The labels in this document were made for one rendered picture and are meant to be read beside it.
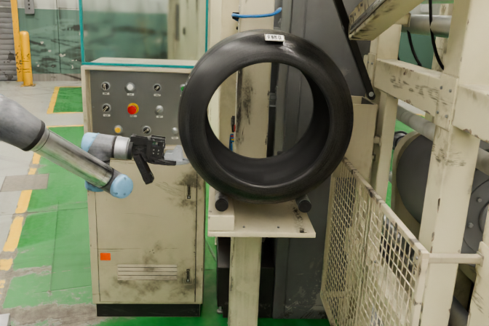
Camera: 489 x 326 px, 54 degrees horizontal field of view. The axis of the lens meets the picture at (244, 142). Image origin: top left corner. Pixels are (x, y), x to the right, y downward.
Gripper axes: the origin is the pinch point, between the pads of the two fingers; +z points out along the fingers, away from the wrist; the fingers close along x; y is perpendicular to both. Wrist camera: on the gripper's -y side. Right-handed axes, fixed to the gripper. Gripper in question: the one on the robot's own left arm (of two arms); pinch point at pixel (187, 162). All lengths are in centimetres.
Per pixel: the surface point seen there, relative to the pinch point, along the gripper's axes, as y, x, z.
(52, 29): -38, 832, -313
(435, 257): 4, -58, 63
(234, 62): 37.7, -11.8, 10.3
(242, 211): -18.3, 7.5, 22.8
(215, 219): -15.0, -10.1, 12.0
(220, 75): 33.1, -11.9, 6.5
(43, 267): -112, 105, -78
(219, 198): -7.8, -8.8, 12.4
